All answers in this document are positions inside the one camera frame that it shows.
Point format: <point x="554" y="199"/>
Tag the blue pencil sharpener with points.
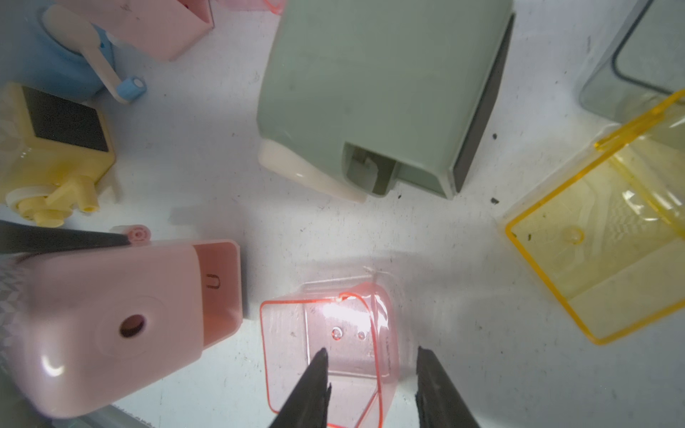
<point x="64" y="55"/>

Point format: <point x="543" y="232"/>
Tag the yellow pencil sharpener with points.
<point x="53" y="153"/>

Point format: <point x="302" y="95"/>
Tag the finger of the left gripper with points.
<point x="17" y="238"/>

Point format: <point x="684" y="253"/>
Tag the pink transparent tray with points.
<point x="353" y="320"/>
<point x="274" y="6"/>

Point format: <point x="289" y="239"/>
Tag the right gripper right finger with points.
<point x="439" y="404"/>

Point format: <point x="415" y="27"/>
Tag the grey transparent tray right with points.
<point x="641" y="66"/>

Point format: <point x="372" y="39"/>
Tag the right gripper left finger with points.
<point x="307" y="405"/>

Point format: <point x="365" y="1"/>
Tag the yellow transparent tray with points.
<point x="605" y="233"/>

